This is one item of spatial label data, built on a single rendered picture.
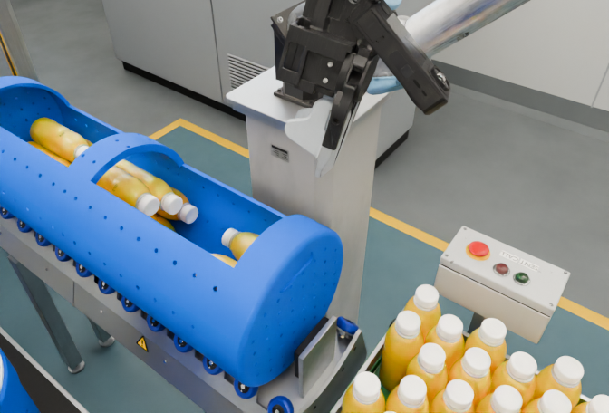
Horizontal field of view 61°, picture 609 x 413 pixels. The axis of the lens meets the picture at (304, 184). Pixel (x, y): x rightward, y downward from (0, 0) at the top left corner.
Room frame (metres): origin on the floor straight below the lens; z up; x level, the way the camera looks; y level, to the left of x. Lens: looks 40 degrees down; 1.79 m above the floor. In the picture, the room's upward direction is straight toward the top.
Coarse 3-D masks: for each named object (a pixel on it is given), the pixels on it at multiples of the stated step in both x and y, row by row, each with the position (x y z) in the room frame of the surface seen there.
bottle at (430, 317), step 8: (408, 304) 0.56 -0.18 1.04; (416, 304) 0.55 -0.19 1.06; (416, 312) 0.54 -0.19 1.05; (424, 312) 0.54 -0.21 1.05; (432, 312) 0.54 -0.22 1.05; (440, 312) 0.55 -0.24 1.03; (424, 320) 0.53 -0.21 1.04; (432, 320) 0.53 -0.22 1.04; (424, 328) 0.53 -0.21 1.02; (424, 336) 0.52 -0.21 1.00
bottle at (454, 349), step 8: (432, 328) 0.51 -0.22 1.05; (432, 336) 0.49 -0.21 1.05; (440, 336) 0.49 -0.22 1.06; (440, 344) 0.48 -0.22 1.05; (448, 344) 0.47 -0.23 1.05; (456, 344) 0.48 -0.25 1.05; (464, 344) 0.49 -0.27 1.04; (448, 352) 0.47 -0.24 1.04; (456, 352) 0.47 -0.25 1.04; (448, 360) 0.46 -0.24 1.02; (448, 368) 0.46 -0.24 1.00
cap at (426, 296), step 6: (420, 288) 0.57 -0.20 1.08; (426, 288) 0.57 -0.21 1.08; (432, 288) 0.57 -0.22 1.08; (420, 294) 0.55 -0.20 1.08; (426, 294) 0.55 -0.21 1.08; (432, 294) 0.55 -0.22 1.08; (438, 294) 0.55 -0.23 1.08; (420, 300) 0.54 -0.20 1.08; (426, 300) 0.54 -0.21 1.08; (432, 300) 0.54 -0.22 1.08; (426, 306) 0.54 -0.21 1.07; (432, 306) 0.54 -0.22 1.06
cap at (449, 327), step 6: (444, 318) 0.51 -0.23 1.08; (450, 318) 0.51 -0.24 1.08; (456, 318) 0.51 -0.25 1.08; (438, 324) 0.50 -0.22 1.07; (444, 324) 0.49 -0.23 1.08; (450, 324) 0.49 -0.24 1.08; (456, 324) 0.49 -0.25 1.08; (462, 324) 0.49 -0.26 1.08; (438, 330) 0.49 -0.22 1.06; (444, 330) 0.48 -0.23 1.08; (450, 330) 0.48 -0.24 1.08; (456, 330) 0.48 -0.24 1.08; (444, 336) 0.48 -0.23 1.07; (450, 336) 0.48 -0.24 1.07; (456, 336) 0.48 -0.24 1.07
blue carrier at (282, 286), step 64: (0, 128) 0.87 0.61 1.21; (0, 192) 0.78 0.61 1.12; (64, 192) 0.70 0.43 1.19; (192, 192) 0.85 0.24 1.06; (128, 256) 0.57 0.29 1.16; (192, 256) 0.53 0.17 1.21; (256, 256) 0.51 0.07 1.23; (320, 256) 0.56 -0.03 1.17; (192, 320) 0.46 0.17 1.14; (256, 320) 0.44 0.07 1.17; (320, 320) 0.57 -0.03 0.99; (256, 384) 0.42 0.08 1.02
